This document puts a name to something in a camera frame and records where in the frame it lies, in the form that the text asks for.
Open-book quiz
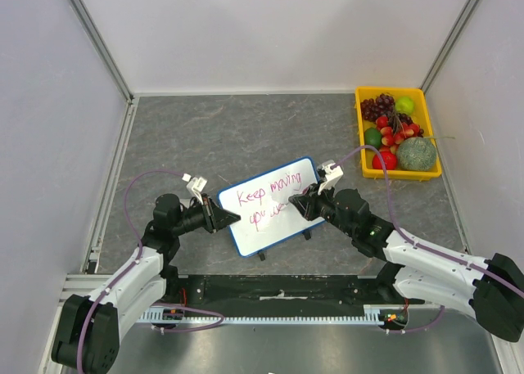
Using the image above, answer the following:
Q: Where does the blue framed whiteboard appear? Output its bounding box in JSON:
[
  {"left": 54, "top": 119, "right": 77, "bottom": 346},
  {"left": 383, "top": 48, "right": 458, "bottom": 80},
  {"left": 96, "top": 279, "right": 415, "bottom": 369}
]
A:
[{"left": 218, "top": 156, "right": 324, "bottom": 257}]

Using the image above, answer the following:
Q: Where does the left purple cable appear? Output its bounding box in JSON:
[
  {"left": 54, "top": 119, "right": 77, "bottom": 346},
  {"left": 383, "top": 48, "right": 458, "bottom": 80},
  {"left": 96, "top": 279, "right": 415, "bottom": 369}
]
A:
[{"left": 75, "top": 167, "right": 225, "bottom": 371}]

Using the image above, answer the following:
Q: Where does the slotted cable duct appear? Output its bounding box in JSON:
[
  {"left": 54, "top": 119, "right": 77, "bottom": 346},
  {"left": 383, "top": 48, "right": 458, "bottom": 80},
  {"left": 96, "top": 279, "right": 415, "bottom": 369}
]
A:
[{"left": 137, "top": 306, "right": 384, "bottom": 326}]

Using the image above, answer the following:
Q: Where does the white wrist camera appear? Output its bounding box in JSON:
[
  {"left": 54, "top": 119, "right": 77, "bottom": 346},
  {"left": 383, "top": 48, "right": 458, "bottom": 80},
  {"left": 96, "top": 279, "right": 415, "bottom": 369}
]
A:
[
  {"left": 317, "top": 160, "right": 344, "bottom": 195},
  {"left": 182, "top": 173, "right": 207, "bottom": 204}
]

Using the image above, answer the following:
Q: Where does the right aluminium frame post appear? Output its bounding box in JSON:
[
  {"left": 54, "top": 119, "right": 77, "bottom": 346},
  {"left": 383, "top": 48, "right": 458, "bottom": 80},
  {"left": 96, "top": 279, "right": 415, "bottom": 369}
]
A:
[{"left": 420, "top": 0, "right": 482, "bottom": 93}]

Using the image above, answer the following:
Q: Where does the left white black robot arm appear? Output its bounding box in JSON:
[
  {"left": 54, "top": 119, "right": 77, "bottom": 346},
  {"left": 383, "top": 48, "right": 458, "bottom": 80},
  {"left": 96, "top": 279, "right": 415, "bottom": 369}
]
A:
[{"left": 51, "top": 194, "right": 241, "bottom": 373}]

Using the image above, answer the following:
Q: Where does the red cherry cluster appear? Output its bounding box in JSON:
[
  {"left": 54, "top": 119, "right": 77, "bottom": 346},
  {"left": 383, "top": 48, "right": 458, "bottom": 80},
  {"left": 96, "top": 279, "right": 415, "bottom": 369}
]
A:
[{"left": 375, "top": 115, "right": 424, "bottom": 154}]

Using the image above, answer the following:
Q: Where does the aluminium frame post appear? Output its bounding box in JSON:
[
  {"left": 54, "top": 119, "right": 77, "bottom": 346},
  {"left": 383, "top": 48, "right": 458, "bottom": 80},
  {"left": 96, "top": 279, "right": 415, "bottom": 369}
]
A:
[
  {"left": 56, "top": 0, "right": 136, "bottom": 105},
  {"left": 420, "top": 0, "right": 482, "bottom": 93}
]

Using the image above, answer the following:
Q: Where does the yellow plastic bin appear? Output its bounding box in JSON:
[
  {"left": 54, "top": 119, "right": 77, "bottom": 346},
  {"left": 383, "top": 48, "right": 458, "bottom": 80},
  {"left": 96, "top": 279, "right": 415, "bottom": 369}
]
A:
[{"left": 355, "top": 87, "right": 441, "bottom": 181}]

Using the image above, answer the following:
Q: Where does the light green apple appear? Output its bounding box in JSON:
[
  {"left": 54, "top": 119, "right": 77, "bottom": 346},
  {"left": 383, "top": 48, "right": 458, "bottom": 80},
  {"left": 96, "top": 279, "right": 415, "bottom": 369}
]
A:
[{"left": 395, "top": 96, "right": 415, "bottom": 115}]

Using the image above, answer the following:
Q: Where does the dark green lime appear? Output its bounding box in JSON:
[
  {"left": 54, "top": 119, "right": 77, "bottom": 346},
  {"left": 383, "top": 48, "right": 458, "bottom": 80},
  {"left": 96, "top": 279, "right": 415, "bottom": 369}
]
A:
[{"left": 364, "top": 128, "right": 382, "bottom": 150}]

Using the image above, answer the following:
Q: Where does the netted green melon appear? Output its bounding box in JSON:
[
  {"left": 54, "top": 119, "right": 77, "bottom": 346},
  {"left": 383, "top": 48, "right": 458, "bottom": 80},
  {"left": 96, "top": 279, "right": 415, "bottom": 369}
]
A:
[{"left": 396, "top": 137, "right": 437, "bottom": 172}]

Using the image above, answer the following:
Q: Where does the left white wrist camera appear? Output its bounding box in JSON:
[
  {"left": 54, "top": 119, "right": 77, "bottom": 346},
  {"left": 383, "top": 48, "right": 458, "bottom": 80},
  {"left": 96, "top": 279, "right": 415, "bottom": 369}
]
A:
[{"left": 182, "top": 173, "right": 207, "bottom": 204}]

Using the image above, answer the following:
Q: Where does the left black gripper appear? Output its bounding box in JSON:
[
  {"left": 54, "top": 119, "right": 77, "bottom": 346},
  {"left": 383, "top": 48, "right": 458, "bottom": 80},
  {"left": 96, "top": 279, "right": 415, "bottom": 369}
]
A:
[{"left": 172, "top": 193, "right": 239, "bottom": 236}]

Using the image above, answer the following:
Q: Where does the red apple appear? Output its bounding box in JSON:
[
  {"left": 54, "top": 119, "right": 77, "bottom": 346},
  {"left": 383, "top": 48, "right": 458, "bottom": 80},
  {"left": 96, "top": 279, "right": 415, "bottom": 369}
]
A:
[{"left": 372, "top": 151, "right": 398, "bottom": 170}]

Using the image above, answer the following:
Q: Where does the purple cable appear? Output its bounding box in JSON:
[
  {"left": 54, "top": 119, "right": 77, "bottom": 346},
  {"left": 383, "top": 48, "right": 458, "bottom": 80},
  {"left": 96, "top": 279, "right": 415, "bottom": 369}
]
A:
[
  {"left": 333, "top": 145, "right": 524, "bottom": 335},
  {"left": 75, "top": 167, "right": 225, "bottom": 371}
]

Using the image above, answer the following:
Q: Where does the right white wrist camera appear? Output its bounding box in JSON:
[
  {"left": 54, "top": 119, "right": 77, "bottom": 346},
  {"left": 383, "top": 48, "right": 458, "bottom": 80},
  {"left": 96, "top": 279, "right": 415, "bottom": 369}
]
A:
[{"left": 317, "top": 160, "right": 344, "bottom": 195}]

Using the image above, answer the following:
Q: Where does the dark red grape bunch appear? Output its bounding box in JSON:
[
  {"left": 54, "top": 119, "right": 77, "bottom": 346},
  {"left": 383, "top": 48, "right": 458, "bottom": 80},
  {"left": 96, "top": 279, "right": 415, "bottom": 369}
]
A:
[{"left": 360, "top": 93, "right": 395, "bottom": 122}]

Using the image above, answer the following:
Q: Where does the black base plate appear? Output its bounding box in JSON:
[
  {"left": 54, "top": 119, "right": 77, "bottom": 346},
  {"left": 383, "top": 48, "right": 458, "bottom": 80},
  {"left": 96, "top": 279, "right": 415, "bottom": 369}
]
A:
[{"left": 153, "top": 275, "right": 405, "bottom": 318}]

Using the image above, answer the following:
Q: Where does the left aluminium frame post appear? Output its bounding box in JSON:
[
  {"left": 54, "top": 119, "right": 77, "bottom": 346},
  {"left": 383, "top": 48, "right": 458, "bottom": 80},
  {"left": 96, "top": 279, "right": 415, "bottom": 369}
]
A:
[{"left": 56, "top": 0, "right": 136, "bottom": 105}]

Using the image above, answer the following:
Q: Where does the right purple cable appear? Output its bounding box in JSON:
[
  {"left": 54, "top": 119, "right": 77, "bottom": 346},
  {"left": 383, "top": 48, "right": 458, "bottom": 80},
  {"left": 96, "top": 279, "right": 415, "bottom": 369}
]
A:
[{"left": 333, "top": 145, "right": 524, "bottom": 335}]

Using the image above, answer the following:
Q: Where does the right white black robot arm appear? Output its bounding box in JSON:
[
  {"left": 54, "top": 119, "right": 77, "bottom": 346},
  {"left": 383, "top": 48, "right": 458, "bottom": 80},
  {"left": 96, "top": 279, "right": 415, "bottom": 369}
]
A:
[{"left": 289, "top": 185, "right": 523, "bottom": 342}]

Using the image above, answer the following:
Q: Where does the black whiteboard pen clip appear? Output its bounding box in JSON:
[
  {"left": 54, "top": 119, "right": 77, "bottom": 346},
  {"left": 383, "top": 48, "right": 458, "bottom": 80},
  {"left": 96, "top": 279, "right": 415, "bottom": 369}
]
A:
[{"left": 302, "top": 229, "right": 311, "bottom": 241}]

